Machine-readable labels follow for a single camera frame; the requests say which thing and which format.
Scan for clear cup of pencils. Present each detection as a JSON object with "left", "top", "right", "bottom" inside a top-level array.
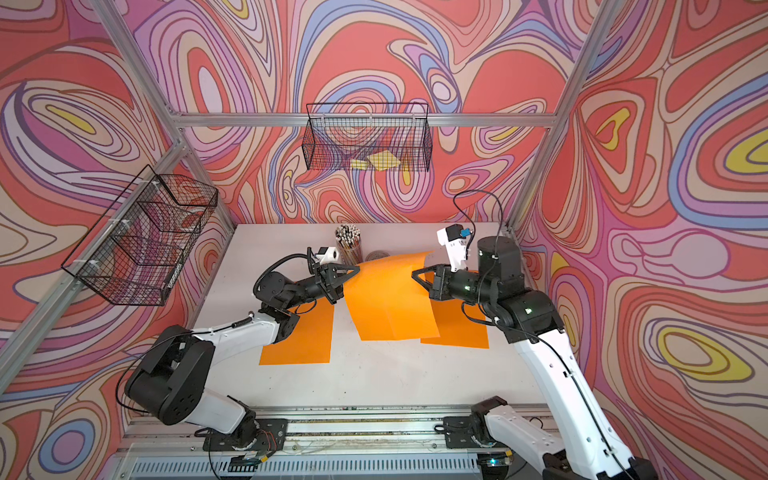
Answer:
[{"left": 335, "top": 224, "right": 363, "bottom": 264}]

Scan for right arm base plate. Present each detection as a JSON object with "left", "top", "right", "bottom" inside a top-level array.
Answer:
[{"left": 435, "top": 414, "right": 481, "bottom": 449}]

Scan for black wire basket back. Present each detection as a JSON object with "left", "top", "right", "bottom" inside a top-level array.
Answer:
[{"left": 301, "top": 101, "right": 433, "bottom": 172}]

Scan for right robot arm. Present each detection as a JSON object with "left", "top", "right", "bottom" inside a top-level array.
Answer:
[{"left": 411, "top": 236, "right": 658, "bottom": 479}]

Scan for clear tape roll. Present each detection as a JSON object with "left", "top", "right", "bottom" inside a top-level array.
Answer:
[{"left": 366, "top": 250, "right": 390, "bottom": 262}]

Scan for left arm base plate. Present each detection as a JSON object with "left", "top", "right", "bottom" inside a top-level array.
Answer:
[{"left": 203, "top": 418, "right": 288, "bottom": 452}]

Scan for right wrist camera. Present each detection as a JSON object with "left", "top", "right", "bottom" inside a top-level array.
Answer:
[{"left": 437, "top": 224, "right": 472, "bottom": 272}]

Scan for yellow sticky notes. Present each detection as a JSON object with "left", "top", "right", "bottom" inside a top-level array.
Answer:
[{"left": 349, "top": 150, "right": 401, "bottom": 171}]

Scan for black wire basket left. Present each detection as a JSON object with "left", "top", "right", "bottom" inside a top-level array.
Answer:
[{"left": 61, "top": 166, "right": 219, "bottom": 306}]

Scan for orange paper sheet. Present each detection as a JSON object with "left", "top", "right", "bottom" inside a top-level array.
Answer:
[
  {"left": 421, "top": 300, "right": 489, "bottom": 349},
  {"left": 259, "top": 299, "right": 334, "bottom": 366},
  {"left": 343, "top": 252, "right": 439, "bottom": 341}
]

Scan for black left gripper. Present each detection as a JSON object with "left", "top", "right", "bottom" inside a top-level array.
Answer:
[{"left": 281, "top": 268, "right": 361, "bottom": 314}]

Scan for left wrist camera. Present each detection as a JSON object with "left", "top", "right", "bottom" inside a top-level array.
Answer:
[{"left": 314, "top": 247, "right": 340, "bottom": 265}]

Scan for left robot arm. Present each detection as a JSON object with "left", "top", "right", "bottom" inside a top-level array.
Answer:
[{"left": 124, "top": 249, "right": 360, "bottom": 443}]

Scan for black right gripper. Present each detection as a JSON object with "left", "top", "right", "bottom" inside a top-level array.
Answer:
[{"left": 412, "top": 263, "right": 496, "bottom": 306}]

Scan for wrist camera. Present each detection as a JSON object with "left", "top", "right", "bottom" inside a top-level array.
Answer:
[
  {"left": 314, "top": 247, "right": 340, "bottom": 265},
  {"left": 437, "top": 224, "right": 472, "bottom": 272}
]

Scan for black wire basket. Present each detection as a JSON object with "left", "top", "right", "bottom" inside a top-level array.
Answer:
[
  {"left": 61, "top": 166, "right": 219, "bottom": 306},
  {"left": 301, "top": 101, "right": 433, "bottom": 172}
]

